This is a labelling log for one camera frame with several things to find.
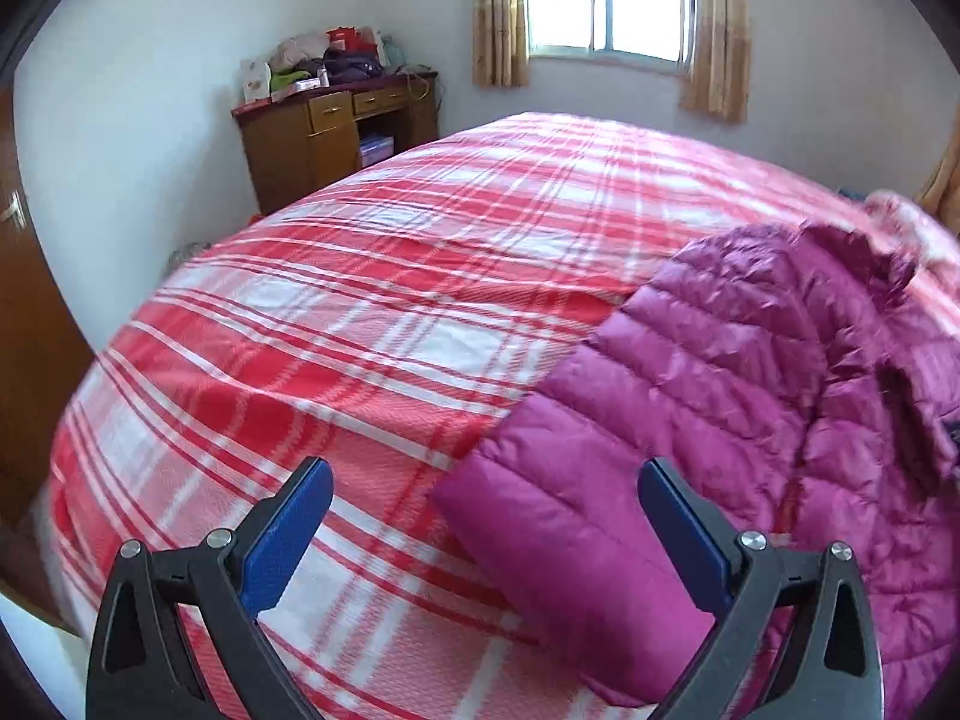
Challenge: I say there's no beige garment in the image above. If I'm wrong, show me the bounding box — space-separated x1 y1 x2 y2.
270 34 331 72

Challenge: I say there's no wooden headboard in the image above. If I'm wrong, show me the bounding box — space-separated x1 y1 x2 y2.
915 142 960 230

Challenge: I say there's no dark purple garment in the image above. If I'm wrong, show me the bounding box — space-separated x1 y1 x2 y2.
322 49 385 85

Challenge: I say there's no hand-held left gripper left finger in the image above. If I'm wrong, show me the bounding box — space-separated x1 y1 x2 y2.
86 456 335 720

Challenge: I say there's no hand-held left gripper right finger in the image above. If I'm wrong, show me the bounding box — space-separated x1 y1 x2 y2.
637 456 886 720

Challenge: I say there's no brown wooden desk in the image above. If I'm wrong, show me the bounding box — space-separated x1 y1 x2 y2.
231 71 440 217

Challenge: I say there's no purple puffer jacket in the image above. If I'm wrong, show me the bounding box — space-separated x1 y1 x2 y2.
431 221 960 710

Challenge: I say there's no beige curtain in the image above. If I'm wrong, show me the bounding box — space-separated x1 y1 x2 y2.
679 0 751 125
471 0 532 89

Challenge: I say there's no red plaid bed sheet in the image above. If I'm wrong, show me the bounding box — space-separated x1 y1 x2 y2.
45 111 960 720

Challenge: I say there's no pink blanket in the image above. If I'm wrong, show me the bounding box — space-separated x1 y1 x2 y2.
862 191 960 293

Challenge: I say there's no brown wooden door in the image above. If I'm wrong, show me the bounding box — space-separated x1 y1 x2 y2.
0 86 98 631

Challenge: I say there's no white printed bag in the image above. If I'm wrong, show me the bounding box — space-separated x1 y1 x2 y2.
240 58 273 105

